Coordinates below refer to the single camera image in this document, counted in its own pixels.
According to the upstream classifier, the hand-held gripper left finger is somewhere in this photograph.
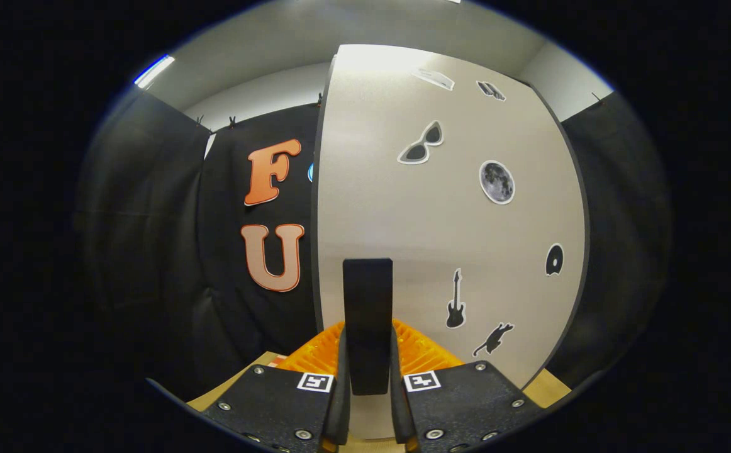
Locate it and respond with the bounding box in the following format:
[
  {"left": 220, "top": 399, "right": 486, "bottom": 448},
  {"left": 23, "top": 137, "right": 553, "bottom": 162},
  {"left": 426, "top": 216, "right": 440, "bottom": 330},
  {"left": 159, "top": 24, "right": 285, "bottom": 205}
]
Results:
[{"left": 199, "top": 322, "right": 350, "bottom": 453}]

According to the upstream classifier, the grey shoe cabinet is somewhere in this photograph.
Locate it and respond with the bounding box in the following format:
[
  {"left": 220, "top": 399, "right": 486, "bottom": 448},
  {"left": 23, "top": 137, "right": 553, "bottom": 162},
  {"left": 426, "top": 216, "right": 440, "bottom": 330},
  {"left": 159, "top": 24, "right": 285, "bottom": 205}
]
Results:
[{"left": 311, "top": 43, "right": 591, "bottom": 441}]

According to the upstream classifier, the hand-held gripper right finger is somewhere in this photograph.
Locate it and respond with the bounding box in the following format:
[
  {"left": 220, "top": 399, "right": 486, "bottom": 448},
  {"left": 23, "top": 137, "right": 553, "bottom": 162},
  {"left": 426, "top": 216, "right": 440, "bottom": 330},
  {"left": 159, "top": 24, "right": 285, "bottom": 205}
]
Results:
[{"left": 391, "top": 320, "right": 545, "bottom": 453}]

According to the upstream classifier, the black backdrop cloth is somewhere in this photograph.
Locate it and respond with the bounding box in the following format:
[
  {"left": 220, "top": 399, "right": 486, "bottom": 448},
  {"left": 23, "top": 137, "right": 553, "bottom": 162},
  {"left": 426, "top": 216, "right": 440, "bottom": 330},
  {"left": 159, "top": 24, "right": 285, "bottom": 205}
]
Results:
[{"left": 76, "top": 88, "right": 671, "bottom": 403}]

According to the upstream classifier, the black door handle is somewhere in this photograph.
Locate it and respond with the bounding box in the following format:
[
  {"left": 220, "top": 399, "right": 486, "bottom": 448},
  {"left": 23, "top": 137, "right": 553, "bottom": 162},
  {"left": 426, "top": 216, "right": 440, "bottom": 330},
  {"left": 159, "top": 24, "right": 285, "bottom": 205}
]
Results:
[{"left": 342, "top": 258, "right": 394, "bottom": 396}]

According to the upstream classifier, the narrow ceiling light strip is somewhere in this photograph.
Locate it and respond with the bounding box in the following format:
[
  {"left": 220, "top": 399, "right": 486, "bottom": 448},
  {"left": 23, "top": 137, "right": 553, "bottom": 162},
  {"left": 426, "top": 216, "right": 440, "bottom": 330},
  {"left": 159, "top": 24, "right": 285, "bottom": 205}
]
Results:
[{"left": 134, "top": 55, "right": 176, "bottom": 89}]

